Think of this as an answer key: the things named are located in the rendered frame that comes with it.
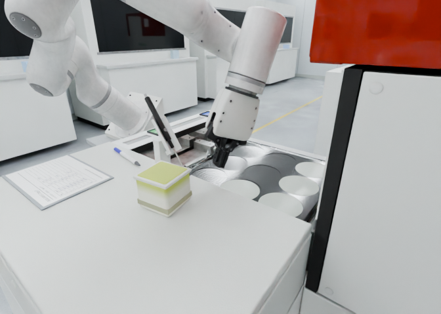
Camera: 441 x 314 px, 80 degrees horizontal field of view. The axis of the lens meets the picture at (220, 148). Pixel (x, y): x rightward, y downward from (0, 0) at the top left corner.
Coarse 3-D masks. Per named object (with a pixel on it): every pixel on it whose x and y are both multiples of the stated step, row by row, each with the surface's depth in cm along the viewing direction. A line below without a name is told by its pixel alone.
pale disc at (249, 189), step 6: (234, 180) 71; (240, 180) 71; (246, 180) 71; (222, 186) 68; (228, 186) 68; (234, 186) 68; (240, 186) 68; (246, 186) 68; (252, 186) 68; (234, 192) 65; (240, 192) 65; (246, 192) 65; (252, 192) 65; (258, 192) 66; (252, 198) 63
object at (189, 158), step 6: (192, 150) 94; (198, 150) 94; (180, 156) 90; (186, 156) 90; (192, 156) 90; (198, 156) 90; (204, 156) 90; (174, 162) 85; (186, 162) 85; (192, 162) 85; (198, 162) 87
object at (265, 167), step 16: (240, 160) 82; (256, 160) 82; (272, 160) 82; (288, 160) 82; (304, 160) 82; (208, 176) 73; (224, 176) 73; (240, 176) 73; (256, 176) 73; (272, 176) 73; (304, 176) 73; (272, 192) 65; (304, 208) 59
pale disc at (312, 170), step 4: (300, 164) 80; (304, 164) 80; (308, 164) 80; (312, 164) 80; (316, 164) 80; (320, 164) 80; (296, 168) 77; (300, 168) 77; (304, 168) 77; (308, 168) 77; (312, 168) 77; (316, 168) 77; (320, 168) 77; (300, 172) 75; (304, 172) 75; (308, 172) 75; (312, 172) 75; (316, 172) 75; (320, 172) 75; (308, 176) 73; (312, 176) 73; (316, 176) 73; (320, 176) 73
